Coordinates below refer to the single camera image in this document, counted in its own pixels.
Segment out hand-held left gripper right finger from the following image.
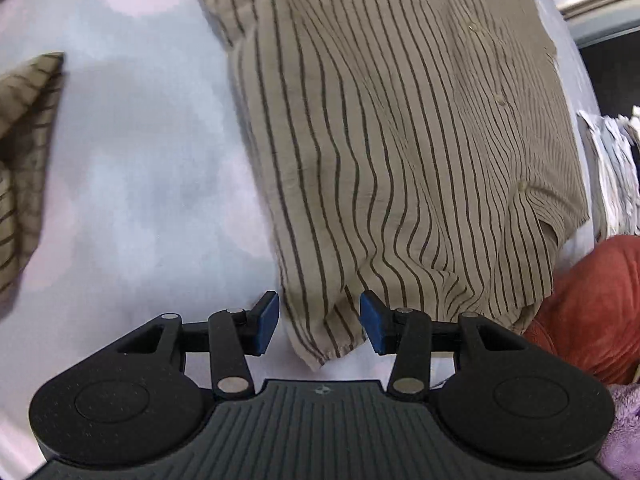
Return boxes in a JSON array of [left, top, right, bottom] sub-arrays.
[[360, 289, 526, 401]]

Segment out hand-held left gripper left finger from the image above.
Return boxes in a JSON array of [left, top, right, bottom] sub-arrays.
[[116, 290, 280, 401]]

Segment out tan striped button shirt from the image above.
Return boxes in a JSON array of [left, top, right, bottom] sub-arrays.
[[175, 0, 592, 372]]

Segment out tan striped pants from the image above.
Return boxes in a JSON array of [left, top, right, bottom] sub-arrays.
[[0, 51, 67, 306]]

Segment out pile of white clothes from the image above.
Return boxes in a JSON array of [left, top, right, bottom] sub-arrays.
[[577, 105, 640, 238]]

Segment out polka dot bed sheet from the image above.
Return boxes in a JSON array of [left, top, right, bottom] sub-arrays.
[[0, 0, 603, 461]]

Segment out person's purple fuzzy top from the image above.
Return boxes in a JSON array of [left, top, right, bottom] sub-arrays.
[[596, 382, 640, 480]]

